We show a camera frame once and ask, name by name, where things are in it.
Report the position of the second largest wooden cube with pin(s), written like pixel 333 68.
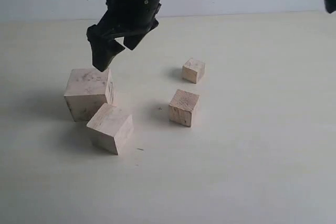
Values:
pixel 110 128

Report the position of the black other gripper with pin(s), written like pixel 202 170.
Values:
pixel 130 19

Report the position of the smallest wooden cube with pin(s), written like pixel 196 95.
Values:
pixel 193 70

